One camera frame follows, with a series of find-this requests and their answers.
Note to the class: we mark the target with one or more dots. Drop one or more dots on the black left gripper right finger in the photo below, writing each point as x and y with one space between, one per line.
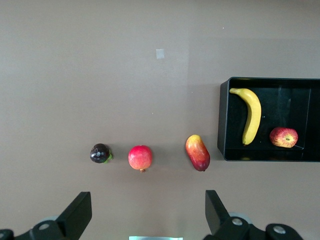
220 225

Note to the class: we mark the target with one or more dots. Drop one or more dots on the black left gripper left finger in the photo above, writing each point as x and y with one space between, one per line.
67 222

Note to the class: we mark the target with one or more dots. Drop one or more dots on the red yellow apple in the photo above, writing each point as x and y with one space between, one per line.
283 137

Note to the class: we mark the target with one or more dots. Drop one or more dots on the yellow banana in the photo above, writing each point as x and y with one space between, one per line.
252 112

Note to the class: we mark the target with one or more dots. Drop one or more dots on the black rectangular plastic box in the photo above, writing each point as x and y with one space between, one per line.
275 107

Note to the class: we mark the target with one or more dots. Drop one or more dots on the dark purple eggplant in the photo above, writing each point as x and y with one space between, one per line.
98 153

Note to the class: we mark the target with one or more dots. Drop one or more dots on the red yellow mango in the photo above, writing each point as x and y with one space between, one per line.
197 152

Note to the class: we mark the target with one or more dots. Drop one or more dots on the red pomegranate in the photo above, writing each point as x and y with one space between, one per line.
140 157

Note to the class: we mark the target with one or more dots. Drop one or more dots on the small tape piece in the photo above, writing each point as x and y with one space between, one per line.
160 53

